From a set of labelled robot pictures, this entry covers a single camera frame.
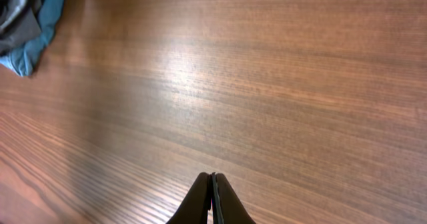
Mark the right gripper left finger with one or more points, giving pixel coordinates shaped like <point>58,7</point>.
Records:
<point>196,204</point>

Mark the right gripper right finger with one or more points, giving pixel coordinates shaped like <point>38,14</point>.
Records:
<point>227,207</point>

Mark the light blue folded jeans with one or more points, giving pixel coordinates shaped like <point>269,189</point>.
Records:
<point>23,59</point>

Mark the grey folded trousers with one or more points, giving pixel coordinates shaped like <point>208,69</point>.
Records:
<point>18,23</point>

